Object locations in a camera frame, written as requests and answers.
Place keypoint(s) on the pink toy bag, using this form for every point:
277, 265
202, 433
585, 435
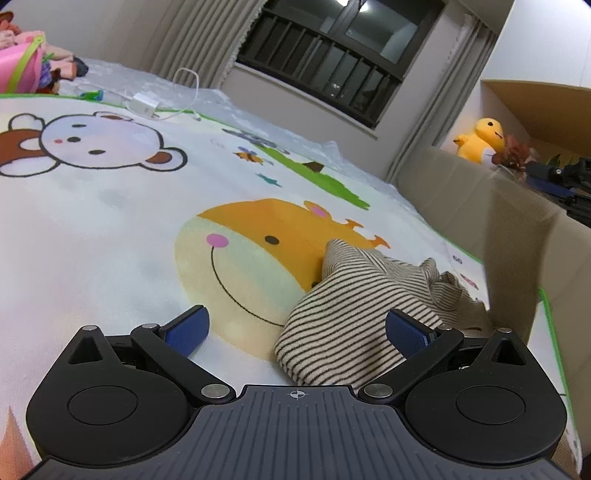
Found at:
18, 69

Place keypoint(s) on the yellow plush duck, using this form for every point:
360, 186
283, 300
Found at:
480, 141

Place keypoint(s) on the black equipment pile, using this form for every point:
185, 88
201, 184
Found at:
565, 177

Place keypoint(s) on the pile of dolls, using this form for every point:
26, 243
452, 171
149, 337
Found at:
64, 67

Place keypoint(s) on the red artificial flowers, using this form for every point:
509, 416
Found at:
515, 154

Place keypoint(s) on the window with dark railing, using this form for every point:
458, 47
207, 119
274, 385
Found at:
323, 50

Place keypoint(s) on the beige striped shirt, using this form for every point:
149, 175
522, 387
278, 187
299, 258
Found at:
346, 314

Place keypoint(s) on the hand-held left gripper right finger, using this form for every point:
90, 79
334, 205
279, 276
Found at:
408, 333

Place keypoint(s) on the wooden wall shelf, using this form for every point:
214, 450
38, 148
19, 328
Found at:
545, 115

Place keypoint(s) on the cartoon animal printed mat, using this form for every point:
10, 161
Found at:
115, 230

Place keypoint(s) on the beige pleated curtain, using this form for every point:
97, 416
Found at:
443, 106
198, 37

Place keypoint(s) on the white glossy bed sheet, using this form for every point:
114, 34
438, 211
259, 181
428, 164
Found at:
138, 78

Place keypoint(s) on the cardboard box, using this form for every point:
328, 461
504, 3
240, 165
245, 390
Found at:
508, 221

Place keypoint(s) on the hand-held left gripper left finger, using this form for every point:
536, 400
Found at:
188, 330

